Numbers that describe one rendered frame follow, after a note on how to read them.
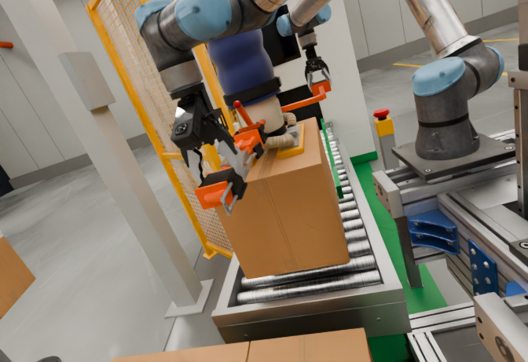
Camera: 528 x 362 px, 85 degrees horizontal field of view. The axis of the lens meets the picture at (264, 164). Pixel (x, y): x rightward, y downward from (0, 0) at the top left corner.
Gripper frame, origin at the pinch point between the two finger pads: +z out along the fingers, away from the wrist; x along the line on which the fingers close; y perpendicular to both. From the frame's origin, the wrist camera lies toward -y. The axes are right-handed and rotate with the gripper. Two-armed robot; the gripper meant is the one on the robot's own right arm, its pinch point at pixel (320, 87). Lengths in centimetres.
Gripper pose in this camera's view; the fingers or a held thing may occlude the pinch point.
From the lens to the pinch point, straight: 145.9
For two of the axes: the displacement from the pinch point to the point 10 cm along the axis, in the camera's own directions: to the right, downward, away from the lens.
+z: 3.3, 8.9, 3.2
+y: -1.3, 3.8, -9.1
